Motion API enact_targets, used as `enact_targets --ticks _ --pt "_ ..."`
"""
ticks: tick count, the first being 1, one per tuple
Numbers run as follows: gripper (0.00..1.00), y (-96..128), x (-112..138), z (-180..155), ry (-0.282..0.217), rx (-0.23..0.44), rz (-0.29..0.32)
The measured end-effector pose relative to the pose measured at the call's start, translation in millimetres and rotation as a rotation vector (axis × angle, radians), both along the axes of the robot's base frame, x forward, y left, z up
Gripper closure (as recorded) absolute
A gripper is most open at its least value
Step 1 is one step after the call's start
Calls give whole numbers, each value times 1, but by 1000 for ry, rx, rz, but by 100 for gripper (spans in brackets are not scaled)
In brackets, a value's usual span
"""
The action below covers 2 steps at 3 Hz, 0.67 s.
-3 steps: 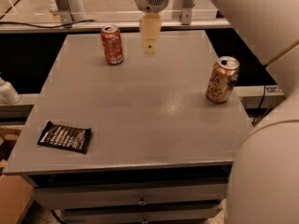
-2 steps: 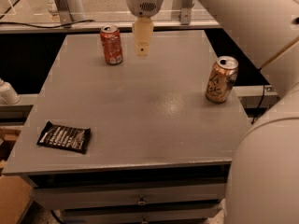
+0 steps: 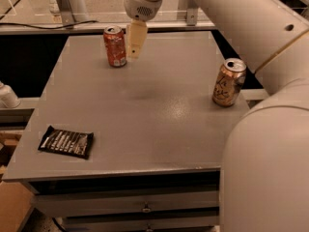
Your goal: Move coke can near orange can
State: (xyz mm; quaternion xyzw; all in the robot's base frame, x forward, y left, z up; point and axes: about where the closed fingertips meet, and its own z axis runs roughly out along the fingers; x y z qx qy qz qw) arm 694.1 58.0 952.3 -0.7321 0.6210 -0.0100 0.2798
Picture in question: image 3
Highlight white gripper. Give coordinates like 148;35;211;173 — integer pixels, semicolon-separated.
124;0;162;59

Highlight red coke can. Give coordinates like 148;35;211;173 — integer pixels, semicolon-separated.
103;25;126;68

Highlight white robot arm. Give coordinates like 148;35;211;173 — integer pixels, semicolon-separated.
193;0;309;232

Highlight orange gold soda can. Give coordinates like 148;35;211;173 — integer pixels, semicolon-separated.
212;58;246;107

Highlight grey drawer cabinet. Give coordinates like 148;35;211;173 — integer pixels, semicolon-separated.
4;31;248;232

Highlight black snack bar wrapper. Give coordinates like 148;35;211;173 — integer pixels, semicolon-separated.
38;126;94;160

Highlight white pipe at left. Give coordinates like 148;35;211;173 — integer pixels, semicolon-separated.
0;81;20;108

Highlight upper drawer knob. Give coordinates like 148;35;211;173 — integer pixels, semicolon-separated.
142;204;152;214

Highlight brown cardboard box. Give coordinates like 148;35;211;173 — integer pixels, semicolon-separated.
0;182;33;232

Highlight metal bracket post centre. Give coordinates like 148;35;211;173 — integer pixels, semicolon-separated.
185;0;198;26

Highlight metal bracket post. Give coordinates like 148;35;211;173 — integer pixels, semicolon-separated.
185;0;198;26
56;0;74;27

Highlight metal bracket post left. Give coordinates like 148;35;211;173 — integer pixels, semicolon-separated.
56;0;74;27

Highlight black cable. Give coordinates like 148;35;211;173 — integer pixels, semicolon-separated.
0;19;98;30

